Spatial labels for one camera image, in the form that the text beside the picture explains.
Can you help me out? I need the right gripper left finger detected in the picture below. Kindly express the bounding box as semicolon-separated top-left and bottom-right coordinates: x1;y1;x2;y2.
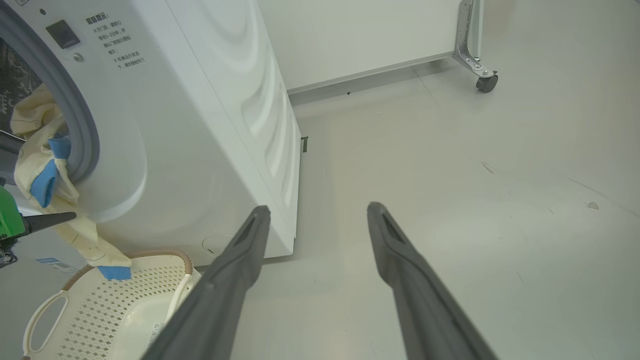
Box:
140;205;272;360

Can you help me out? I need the silver metal caster bracket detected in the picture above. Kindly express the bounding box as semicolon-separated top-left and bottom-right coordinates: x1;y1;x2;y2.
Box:
452;0;499;79

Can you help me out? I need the yellow garment with blue cuffs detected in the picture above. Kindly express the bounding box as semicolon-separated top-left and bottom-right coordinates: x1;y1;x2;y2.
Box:
9;85;134;281

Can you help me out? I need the blue white energy label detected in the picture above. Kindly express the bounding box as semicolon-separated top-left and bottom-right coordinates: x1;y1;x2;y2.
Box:
35;257;79;274

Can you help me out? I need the white front-load washing machine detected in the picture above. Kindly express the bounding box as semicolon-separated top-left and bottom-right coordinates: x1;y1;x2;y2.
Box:
0;0;304;269

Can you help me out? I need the white panel board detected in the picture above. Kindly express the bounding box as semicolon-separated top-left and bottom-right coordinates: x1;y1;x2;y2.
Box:
257;0;464;94

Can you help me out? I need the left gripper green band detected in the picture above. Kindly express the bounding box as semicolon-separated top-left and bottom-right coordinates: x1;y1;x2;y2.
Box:
0;130;77;241

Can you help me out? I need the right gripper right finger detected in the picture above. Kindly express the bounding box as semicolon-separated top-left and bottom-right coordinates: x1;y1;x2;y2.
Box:
366;201;501;360

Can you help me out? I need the cream perforated basket brown rim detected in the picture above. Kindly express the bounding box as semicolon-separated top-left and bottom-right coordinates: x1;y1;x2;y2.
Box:
21;249;202;360

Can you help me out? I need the black caster wheel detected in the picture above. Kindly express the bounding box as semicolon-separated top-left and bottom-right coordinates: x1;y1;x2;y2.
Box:
475;73;500;94

